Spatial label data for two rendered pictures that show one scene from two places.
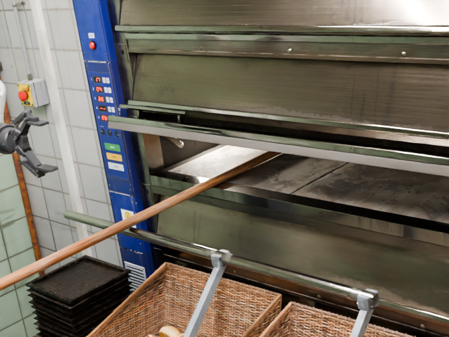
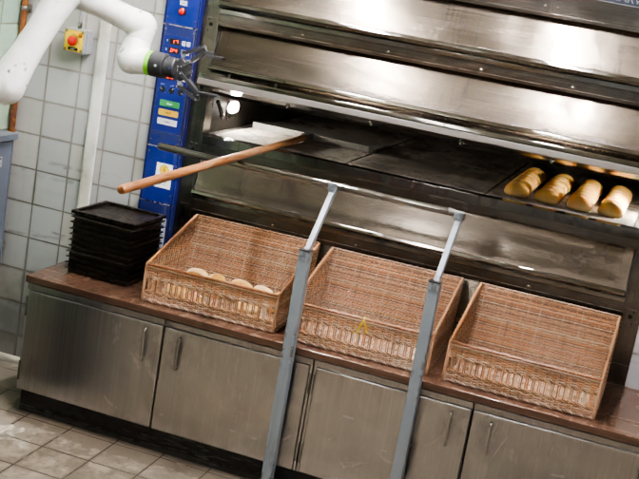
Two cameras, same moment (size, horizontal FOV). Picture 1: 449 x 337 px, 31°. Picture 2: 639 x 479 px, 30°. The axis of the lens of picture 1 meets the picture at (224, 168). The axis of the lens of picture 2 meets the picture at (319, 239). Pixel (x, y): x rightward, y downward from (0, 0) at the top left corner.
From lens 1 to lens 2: 283 cm
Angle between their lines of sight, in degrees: 29
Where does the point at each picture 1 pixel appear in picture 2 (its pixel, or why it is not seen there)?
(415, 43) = (493, 64)
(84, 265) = (111, 207)
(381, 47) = (465, 63)
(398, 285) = (433, 233)
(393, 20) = (481, 46)
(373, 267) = (413, 220)
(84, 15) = not seen: outside the picture
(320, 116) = (404, 103)
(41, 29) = not seen: outside the picture
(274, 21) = (384, 28)
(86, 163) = (120, 117)
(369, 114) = (445, 106)
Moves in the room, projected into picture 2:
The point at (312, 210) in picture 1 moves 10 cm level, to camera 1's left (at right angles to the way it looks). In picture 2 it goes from (371, 175) to (349, 173)
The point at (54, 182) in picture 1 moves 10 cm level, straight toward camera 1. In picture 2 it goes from (62, 131) to (73, 136)
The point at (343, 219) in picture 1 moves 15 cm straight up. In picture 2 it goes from (398, 182) to (405, 145)
